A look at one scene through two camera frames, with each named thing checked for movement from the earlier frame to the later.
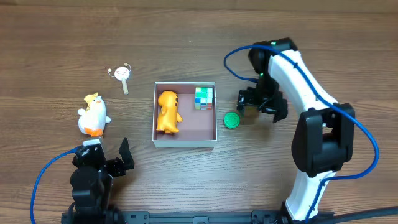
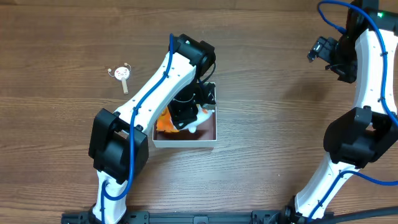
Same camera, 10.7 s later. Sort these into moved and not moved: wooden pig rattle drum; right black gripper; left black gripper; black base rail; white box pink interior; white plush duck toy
Moved: left black gripper; right black gripper; white plush duck toy
Not moved: black base rail; white box pink interior; wooden pig rattle drum
